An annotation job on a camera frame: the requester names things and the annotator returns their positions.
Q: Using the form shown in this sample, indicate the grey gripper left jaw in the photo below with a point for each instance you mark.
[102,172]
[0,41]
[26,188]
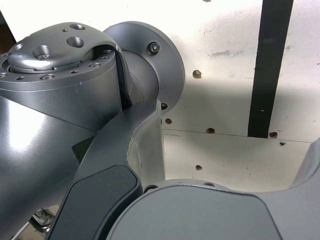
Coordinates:
[105,155]

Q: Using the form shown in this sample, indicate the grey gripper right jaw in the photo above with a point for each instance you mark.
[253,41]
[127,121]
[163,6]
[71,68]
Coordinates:
[200,215]

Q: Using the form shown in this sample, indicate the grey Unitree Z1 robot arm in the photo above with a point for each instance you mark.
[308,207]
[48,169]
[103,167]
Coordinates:
[50,100]

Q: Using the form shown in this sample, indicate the black tape strip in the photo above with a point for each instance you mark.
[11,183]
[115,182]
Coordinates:
[270,75]

